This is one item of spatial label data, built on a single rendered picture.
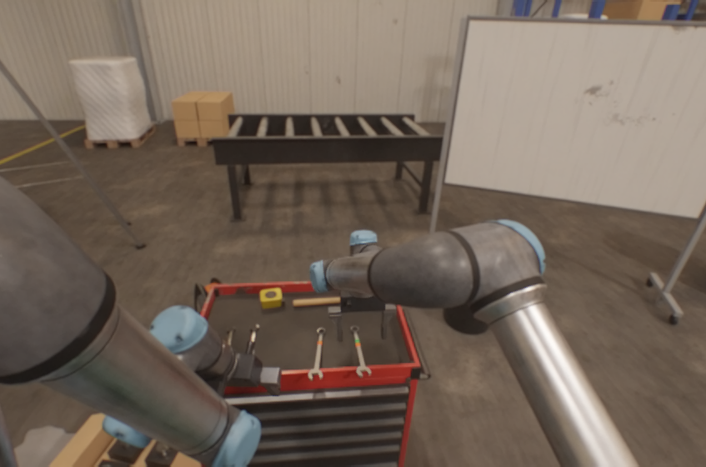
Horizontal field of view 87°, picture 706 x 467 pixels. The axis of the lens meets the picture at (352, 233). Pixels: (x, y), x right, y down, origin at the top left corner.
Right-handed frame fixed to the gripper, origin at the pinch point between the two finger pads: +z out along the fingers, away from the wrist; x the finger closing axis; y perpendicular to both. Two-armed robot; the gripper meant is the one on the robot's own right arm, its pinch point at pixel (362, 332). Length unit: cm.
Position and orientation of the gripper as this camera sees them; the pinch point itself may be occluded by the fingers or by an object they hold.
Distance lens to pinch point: 116.4
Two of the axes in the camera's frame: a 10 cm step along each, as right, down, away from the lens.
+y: 1.1, 2.8, -9.5
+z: -0.1, 9.6, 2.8
